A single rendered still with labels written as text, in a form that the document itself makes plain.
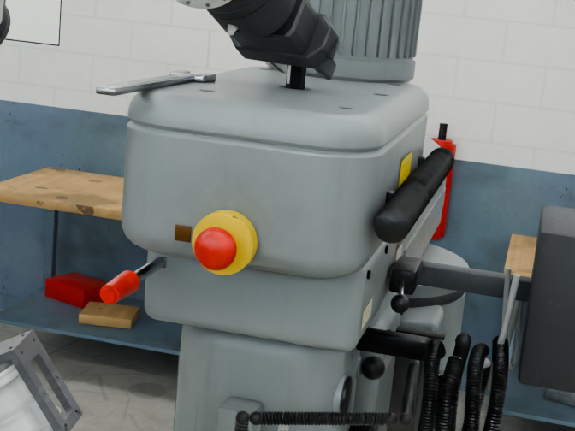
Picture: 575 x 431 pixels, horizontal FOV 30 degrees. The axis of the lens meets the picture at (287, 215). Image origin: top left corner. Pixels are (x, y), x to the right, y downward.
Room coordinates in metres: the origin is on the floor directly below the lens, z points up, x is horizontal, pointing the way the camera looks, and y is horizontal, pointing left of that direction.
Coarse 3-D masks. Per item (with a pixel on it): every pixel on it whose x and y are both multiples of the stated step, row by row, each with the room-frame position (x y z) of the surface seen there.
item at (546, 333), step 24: (552, 216) 1.44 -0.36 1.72; (552, 240) 1.34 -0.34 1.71; (552, 264) 1.33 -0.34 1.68; (552, 288) 1.33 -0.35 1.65; (528, 312) 1.34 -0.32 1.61; (552, 312) 1.33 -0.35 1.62; (528, 336) 1.34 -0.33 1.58; (552, 336) 1.33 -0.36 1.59; (528, 360) 1.34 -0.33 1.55; (552, 360) 1.33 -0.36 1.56; (528, 384) 1.34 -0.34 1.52; (552, 384) 1.33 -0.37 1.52
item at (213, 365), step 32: (192, 352) 1.15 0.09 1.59; (224, 352) 1.13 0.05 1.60; (256, 352) 1.12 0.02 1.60; (288, 352) 1.11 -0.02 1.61; (320, 352) 1.12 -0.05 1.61; (352, 352) 1.19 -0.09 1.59; (192, 384) 1.14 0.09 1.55; (224, 384) 1.13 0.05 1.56; (256, 384) 1.12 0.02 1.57; (288, 384) 1.11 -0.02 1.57; (320, 384) 1.12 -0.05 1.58; (352, 384) 1.17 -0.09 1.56; (192, 416) 1.14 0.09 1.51
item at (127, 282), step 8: (152, 264) 1.08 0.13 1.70; (160, 264) 1.09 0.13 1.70; (128, 272) 1.02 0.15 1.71; (136, 272) 1.04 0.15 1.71; (144, 272) 1.05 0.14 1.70; (152, 272) 1.07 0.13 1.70; (112, 280) 0.99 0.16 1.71; (120, 280) 0.99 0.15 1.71; (128, 280) 1.00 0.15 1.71; (136, 280) 1.01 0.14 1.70; (104, 288) 0.98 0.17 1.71; (112, 288) 0.98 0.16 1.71; (120, 288) 0.98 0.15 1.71; (128, 288) 1.00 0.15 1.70; (136, 288) 1.01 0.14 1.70; (104, 296) 0.97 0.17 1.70; (112, 296) 0.97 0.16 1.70; (120, 296) 0.98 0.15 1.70
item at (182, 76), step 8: (176, 72) 1.18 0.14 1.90; (184, 72) 1.19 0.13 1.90; (136, 80) 1.05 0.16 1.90; (144, 80) 1.05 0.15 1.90; (152, 80) 1.06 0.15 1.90; (160, 80) 1.07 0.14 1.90; (168, 80) 1.09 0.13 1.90; (176, 80) 1.11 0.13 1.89; (184, 80) 1.13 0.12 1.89; (192, 80) 1.16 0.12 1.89; (200, 80) 1.16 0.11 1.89; (208, 80) 1.18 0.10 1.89; (96, 88) 0.97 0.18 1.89; (104, 88) 0.97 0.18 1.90; (112, 88) 0.97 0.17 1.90; (120, 88) 0.98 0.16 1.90; (128, 88) 0.99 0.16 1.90; (136, 88) 1.01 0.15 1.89; (144, 88) 1.03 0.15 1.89; (152, 88) 1.05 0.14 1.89
